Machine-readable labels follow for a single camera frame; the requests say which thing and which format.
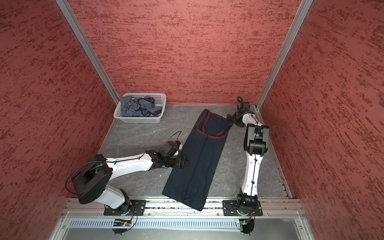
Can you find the navy tank top red trim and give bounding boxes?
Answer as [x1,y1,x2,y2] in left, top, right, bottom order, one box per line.
[162,109,234,211]

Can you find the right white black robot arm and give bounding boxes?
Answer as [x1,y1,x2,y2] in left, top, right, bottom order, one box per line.
[237,113,269,218]

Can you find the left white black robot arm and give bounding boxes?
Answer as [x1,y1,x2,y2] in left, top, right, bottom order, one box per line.
[70,150,187,216]

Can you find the grey-blue tank top in basket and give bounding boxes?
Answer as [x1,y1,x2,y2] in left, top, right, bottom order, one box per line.
[120,96,163,117]

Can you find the white plastic laundry basket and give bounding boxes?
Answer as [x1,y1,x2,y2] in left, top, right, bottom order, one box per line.
[114,93,167,124]

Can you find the right corner aluminium profile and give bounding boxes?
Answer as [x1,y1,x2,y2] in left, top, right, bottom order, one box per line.
[256,0,313,112]

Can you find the corner aluminium profile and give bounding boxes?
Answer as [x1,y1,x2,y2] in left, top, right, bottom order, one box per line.
[256,0,313,112]
[56,0,120,105]

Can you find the left corner aluminium profile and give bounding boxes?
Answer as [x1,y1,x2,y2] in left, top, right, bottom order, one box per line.
[56,0,120,105]

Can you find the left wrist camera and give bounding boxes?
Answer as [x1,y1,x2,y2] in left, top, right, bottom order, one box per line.
[160,141,182,158]

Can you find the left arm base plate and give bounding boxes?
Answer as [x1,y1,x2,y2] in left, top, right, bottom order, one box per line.
[104,200,147,217]

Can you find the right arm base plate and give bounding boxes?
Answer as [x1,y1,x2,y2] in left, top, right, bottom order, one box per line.
[223,200,263,217]

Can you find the left circuit board with wires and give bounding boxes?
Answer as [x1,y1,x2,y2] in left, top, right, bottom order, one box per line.
[112,219,133,235]

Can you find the circuit board with wires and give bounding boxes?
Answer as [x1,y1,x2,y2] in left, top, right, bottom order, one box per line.
[239,219,255,235]
[112,219,133,235]

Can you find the right circuit board with wires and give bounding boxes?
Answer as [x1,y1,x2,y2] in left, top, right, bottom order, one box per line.
[239,219,255,235]

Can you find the white slotted cable duct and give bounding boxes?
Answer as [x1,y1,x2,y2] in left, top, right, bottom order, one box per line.
[67,218,240,231]

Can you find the aluminium front rail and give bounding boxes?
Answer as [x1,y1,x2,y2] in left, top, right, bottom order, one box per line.
[61,197,307,219]

